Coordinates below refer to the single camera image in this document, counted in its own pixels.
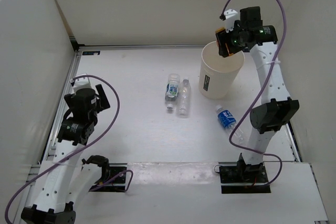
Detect black orange right gripper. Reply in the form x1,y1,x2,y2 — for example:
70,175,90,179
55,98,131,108
216,23,247,58

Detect green label plastic bottle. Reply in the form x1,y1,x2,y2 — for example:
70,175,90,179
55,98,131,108
165,73,180,112

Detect blue label plastic bottle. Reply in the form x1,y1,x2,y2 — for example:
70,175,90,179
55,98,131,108
216,105,245,145

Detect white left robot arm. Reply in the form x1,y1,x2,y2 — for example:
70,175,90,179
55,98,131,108
21,83,111,223

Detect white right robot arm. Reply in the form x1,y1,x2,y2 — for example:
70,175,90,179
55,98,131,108
216,6,299,182

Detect white plastic bin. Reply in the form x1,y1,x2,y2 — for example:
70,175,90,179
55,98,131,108
198,41,245,99

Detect blue corner label sticker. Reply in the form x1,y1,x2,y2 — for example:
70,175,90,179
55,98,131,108
82,51,100,56

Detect clear plastic bottle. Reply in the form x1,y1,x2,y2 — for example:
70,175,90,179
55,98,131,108
176,77,191,118

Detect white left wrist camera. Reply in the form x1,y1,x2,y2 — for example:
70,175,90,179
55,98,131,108
70,77,91,93

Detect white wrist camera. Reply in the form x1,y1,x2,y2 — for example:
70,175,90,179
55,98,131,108
70,77,91,93
219,9,239,33

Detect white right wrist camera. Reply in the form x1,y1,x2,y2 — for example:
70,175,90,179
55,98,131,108
219,9,239,33

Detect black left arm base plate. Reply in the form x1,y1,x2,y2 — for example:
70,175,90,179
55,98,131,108
90,163,127,193

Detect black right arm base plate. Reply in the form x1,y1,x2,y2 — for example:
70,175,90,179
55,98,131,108
218,163,271,194

